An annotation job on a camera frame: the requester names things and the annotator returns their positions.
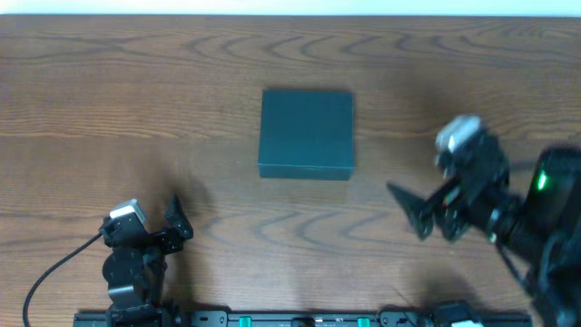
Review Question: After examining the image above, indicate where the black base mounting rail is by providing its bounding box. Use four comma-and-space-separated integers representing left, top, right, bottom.
73, 311, 533, 327

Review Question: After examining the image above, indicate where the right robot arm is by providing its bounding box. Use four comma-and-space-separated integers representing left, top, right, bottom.
387, 131, 580, 326

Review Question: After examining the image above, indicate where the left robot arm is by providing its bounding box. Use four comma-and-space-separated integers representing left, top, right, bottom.
99, 195, 193, 326

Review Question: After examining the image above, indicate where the black gift box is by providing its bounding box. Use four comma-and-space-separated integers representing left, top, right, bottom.
258, 89, 355, 181

